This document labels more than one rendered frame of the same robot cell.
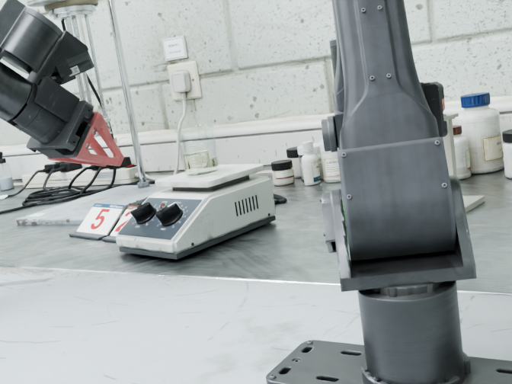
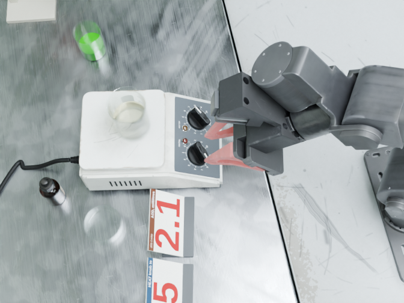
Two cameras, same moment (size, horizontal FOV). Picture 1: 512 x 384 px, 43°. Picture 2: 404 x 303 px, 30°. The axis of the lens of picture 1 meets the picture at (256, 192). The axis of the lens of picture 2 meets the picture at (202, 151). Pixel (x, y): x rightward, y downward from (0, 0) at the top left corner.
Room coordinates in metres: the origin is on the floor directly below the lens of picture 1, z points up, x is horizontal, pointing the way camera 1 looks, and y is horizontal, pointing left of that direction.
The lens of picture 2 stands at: (1.12, 0.48, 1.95)
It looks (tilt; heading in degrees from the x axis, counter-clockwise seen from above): 68 degrees down; 234
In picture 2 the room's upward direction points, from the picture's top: 9 degrees counter-clockwise
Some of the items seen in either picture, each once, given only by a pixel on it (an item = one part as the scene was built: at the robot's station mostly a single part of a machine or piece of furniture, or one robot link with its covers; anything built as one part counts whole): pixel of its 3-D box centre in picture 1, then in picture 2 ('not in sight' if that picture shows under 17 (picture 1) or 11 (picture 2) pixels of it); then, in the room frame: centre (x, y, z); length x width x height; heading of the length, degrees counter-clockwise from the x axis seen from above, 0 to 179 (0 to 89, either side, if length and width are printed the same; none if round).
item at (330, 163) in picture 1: (334, 153); not in sight; (1.20, -0.16, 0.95); 0.06 x 0.06 x 0.10
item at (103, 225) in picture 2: not in sight; (103, 225); (1.05, 0.12, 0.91); 0.06 x 0.06 x 0.02
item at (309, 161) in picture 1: (310, 163); not in sight; (1.20, -0.11, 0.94); 0.03 x 0.03 x 0.08
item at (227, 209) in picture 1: (201, 208); (145, 140); (0.92, 0.08, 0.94); 0.22 x 0.13 x 0.08; 136
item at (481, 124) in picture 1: (478, 132); not in sight; (1.09, -0.39, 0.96); 0.07 x 0.07 x 0.13
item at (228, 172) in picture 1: (209, 174); (122, 129); (0.94, 0.06, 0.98); 0.12 x 0.12 x 0.01; 46
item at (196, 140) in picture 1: (196, 149); (131, 116); (0.93, 0.07, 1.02); 0.06 x 0.05 x 0.08; 83
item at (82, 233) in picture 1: (97, 220); (169, 293); (1.05, 0.26, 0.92); 0.09 x 0.06 x 0.04; 45
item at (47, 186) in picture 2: not in sight; (50, 189); (1.07, 0.03, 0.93); 0.03 x 0.03 x 0.07
